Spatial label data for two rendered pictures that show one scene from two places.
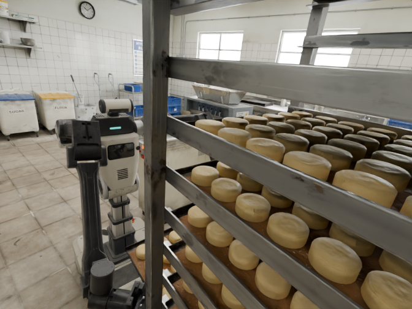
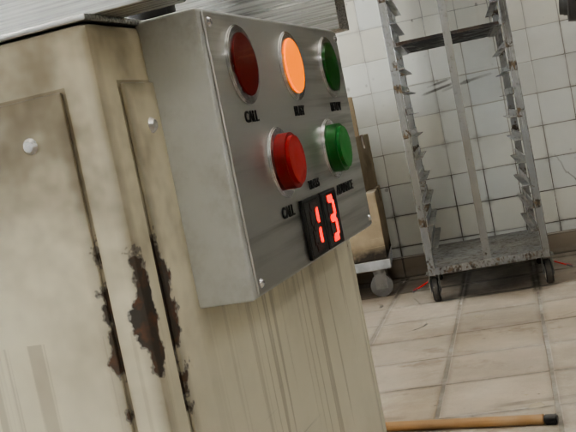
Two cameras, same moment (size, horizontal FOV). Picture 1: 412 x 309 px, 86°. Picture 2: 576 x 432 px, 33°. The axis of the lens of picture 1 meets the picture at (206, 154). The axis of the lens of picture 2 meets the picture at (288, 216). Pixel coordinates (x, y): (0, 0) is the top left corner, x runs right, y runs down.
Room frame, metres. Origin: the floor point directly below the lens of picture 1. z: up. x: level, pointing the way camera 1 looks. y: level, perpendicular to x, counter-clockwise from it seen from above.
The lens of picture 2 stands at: (2.04, 1.05, 0.77)
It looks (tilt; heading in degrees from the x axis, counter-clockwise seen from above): 5 degrees down; 245
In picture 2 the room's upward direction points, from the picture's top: 11 degrees counter-clockwise
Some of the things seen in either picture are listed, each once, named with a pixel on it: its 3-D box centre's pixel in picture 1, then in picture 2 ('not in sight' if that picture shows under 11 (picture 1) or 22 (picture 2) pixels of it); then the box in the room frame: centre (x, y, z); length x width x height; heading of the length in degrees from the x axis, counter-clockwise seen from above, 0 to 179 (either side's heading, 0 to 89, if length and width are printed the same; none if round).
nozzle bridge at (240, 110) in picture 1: (215, 116); not in sight; (2.43, -0.06, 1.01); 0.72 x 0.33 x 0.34; 46
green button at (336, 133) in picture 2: not in sight; (333, 148); (1.75, 0.52, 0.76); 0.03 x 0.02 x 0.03; 46
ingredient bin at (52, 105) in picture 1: (56, 111); not in sight; (4.38, 3.10, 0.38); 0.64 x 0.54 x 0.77; 49
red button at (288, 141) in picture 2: not in sight; (284, 161); (1.82, 0.59, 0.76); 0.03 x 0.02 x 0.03; 46
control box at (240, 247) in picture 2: (144, 151); (279, 143); (1.80, 0.54, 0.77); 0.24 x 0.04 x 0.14; 46
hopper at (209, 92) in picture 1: (217, 94); not in sight; (2.43, -0.06, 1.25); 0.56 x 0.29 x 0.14; 46
